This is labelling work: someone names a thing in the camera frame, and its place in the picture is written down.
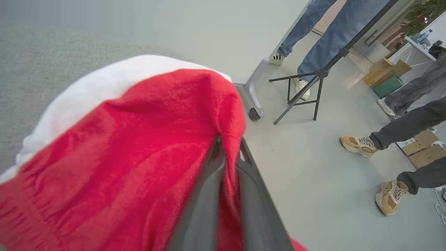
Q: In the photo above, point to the open brown cardboard box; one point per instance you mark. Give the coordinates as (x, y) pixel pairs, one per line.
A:
(381, 71)

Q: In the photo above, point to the person legs in blue jeans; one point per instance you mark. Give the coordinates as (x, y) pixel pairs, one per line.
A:
(334, 38)

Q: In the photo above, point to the white box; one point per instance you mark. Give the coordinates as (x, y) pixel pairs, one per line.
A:
(376, 52)

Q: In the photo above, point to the beige sneaker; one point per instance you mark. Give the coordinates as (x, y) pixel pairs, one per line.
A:
(359, 144)
(390, 197)

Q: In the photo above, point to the grey fabric table cover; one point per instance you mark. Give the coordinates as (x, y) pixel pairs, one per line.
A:
(35, 87)

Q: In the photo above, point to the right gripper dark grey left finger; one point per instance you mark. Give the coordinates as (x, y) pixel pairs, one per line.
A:
(204, 209)

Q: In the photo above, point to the brown cardboard box with label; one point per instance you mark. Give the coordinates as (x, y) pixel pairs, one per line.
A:
(420, 141)

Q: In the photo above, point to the grey metal frame post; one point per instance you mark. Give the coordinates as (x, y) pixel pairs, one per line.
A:
(254, 87)

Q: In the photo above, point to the white side table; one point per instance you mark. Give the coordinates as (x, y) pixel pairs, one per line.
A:
(418, 47)

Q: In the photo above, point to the person leg in light grey trousers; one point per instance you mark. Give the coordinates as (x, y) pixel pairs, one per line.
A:
(418, 87)

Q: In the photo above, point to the person legs in dark grey trousers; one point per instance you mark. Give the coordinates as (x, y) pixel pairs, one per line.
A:
(411, 125)

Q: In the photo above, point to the red and white basketball jersey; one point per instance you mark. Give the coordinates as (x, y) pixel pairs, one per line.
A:
(104, 157)

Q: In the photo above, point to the green potted plant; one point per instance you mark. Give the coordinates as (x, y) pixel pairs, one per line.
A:
(423, 14)

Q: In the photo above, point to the black tripod stand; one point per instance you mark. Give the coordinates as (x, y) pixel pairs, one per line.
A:
(318, 73)

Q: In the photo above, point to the white shoe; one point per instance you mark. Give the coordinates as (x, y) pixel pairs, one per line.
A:
(387, 108)

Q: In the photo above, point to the plain brown cardboard box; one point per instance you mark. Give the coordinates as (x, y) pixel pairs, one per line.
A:
(428, 157)

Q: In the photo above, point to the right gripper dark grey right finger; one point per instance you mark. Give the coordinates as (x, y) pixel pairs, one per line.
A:
(259, 216)

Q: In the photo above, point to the white sneaker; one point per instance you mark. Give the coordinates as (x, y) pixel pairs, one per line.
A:
(303, 89)
(277, 59)

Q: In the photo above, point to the clear water bottle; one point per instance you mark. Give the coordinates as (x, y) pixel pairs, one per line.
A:
(424, 36)

